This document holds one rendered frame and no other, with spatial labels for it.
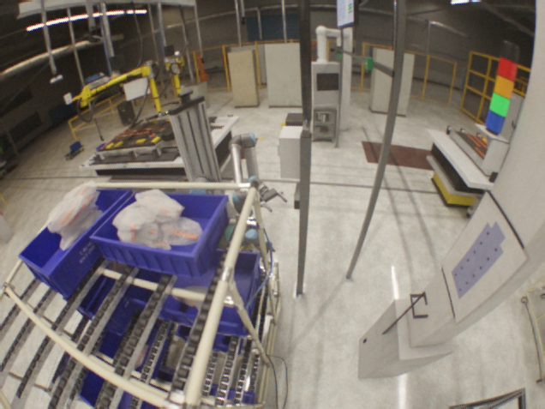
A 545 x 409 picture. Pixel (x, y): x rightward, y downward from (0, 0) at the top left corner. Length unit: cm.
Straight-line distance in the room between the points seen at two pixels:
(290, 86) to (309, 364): 685
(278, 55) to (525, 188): 690
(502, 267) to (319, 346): 175
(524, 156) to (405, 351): 110
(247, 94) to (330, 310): 676
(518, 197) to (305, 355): 195
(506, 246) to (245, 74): 740
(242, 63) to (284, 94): 170
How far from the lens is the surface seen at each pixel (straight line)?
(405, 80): 767
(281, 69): 722
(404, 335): 144
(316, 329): 226
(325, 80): 438
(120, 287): 94
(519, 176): 82
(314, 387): 216
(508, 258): 83
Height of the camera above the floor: 215
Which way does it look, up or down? 41 degrees down
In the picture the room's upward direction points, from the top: 5 degrees counter-clockwise
